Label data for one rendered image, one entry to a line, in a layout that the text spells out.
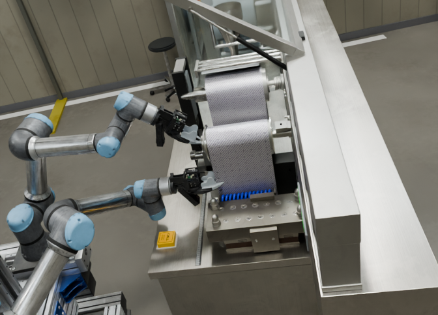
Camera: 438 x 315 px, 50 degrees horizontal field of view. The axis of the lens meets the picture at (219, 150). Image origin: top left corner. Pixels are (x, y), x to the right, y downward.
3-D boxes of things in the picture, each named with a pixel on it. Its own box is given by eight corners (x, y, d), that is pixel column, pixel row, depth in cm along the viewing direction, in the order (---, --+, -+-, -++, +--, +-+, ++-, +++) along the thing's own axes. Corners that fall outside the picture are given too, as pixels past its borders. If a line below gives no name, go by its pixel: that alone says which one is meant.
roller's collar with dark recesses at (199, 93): (197, 98, 207) (193, 85, 203) (210, 96, 206) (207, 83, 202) (195, 105, 201) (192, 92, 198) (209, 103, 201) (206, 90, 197)
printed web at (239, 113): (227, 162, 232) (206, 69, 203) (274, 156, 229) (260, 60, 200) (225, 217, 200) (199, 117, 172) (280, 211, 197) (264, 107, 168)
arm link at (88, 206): (30, 226, 177) (133, 203, 214) (45, 237, 171) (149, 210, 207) (31, 197, 175) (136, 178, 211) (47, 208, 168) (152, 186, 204)
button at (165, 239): (160, 235, 199) (159, 231, 198) (176, 234, 198) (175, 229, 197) (158, 248, 194) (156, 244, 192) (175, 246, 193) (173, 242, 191)
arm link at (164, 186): (162, 199, 191) (165, 186, 198) (173, 198, 190) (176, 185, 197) (158, 185, 187) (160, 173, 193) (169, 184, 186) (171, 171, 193)
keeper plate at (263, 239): (253, 248, 183) (249, 228, 176) (279, 246, 181) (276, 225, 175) (253, 254, 181) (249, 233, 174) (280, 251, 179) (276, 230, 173)
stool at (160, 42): (193, 75, 528) (182, 29, 497) (196, 96, 486) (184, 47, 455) (150, 84, 529) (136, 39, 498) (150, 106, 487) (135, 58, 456)
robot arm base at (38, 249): (19, 264, 213) (9, 249, 208) (27, 240, 226) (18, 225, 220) (51, 257, 213) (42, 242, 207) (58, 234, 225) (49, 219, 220)
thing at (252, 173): (219, 196, 194) (210, 160, 184) (276, 189, 191) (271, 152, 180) (219, 197, 194) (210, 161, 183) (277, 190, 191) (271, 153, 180)
